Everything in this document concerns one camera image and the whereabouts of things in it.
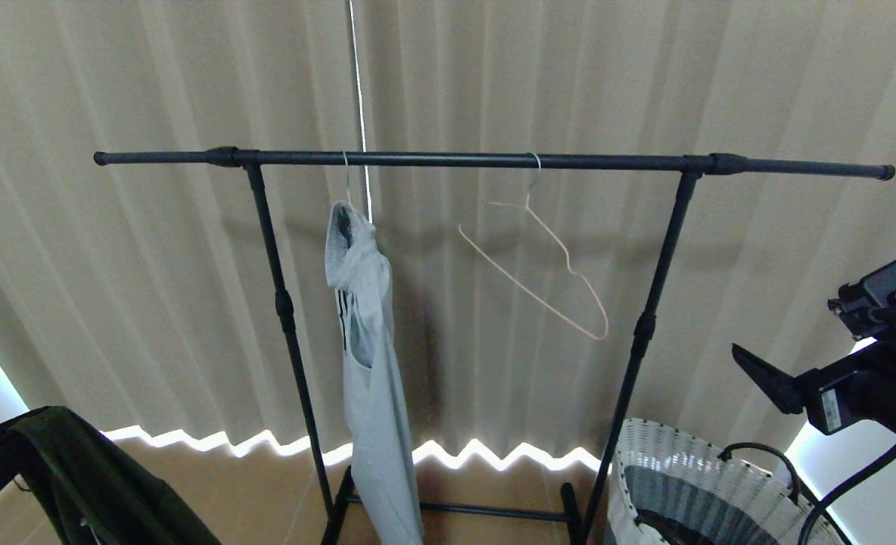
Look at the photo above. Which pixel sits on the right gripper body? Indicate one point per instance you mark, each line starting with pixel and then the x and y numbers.
pixel 872 393

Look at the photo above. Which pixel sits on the green printed garment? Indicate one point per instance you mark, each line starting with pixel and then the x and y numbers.
pixel 115 492

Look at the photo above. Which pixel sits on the pale grey shorts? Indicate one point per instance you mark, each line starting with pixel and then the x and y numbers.
pixel 376 424

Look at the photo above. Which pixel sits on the pink clothes hanger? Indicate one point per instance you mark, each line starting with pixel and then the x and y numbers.
pixel 528 203
pixel 346 178

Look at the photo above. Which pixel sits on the white laundry basket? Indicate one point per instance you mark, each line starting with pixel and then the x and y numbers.
pixel 667 454

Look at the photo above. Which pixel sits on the black clothes rack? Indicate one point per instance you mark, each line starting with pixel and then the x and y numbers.
pixel 493 160

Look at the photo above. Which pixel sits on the beige curtain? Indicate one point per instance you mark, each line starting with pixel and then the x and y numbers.
pixel 115 303

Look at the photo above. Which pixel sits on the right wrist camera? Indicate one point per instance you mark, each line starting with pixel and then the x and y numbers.
pixel 894 284

